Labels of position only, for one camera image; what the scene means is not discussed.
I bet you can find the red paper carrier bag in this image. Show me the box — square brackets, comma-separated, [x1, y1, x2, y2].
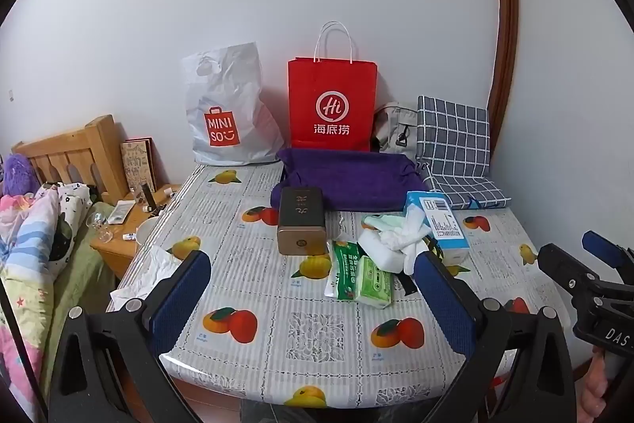
[288, 21, 378, 152]

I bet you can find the person's right hand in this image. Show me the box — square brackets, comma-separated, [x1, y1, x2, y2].
[579, 351, 612, 423]

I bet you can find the yellow pouch with black straps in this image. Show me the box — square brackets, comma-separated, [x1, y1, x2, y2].
[423, 235, 444, 261]

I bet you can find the clear glass cup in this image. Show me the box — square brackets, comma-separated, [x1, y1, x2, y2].
[86, 212, 117, 246]

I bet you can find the purple plush toy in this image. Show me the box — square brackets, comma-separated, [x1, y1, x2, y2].
[2, 154, 40, 197]

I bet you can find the beige canvas bag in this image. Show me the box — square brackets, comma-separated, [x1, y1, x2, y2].
[372, 102, 419, 161]

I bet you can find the small light green tissue pack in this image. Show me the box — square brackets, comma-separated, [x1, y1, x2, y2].
[354, 255, 393, 306]

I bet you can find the purple towel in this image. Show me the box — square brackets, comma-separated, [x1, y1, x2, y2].
[270, 147, 431, 212]

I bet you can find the green bed sheet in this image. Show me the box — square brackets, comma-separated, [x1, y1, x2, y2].
[42, 202, 130, 404]

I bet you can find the wooden bed headboard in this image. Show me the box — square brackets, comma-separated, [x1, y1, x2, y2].
[11, 115, 130, 206]

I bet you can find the large green tissue pack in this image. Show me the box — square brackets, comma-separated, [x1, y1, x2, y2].
[324, 241, 365, 301]

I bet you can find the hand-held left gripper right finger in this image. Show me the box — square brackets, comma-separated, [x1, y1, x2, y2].
[412, 251, 579, 423]

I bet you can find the brown patterned book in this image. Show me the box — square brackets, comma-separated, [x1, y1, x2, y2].
[120, 138, 162, 193]

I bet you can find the white plastic shopping bag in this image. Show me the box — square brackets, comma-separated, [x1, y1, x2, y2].
[181, 41, 285, 167]

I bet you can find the white black patch pillow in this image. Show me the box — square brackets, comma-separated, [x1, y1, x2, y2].
[52, 182, 93, 275]

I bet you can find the silver flat packet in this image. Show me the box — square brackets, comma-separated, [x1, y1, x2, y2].
[108, 200, 136, 226]

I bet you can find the grey checked seat cushion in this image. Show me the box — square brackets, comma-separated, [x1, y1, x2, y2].
[415, 95, 512, 211]

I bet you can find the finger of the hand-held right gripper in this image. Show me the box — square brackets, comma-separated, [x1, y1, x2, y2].
[582, 230, 634, 272]
[537, 243, 603, 301]

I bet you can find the white bowl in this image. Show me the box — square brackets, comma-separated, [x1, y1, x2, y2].
[135, 219, 166, 248]

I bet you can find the white knit glove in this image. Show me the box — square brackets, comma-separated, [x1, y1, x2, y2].
[384, 206, 433, 276]
[361, 213, 404, 238]

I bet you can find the dark brown rectangular box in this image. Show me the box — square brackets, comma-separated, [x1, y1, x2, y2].
[276, 186, 327, 256]

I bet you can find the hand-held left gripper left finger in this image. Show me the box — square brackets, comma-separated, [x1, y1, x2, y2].
[47, 249, 214, 423]

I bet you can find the pastel floral quilt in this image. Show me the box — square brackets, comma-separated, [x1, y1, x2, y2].
[0, 182, 95, 423]

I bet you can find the brown wooden door frame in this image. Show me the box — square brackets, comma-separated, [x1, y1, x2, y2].
[488, 0, 519, 141]

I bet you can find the light blue carton box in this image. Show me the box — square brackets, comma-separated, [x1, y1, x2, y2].
[402, 191, 470, 266]

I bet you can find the white tissue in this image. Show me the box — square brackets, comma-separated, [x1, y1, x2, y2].
[108, 245, 185, 311]

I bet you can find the fruit print plastic tablecloth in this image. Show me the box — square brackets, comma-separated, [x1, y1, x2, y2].
[106, 163, 570, 406]

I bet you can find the wooden nightstand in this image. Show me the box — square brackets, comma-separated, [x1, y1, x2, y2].
[89, 184, 181, 280]

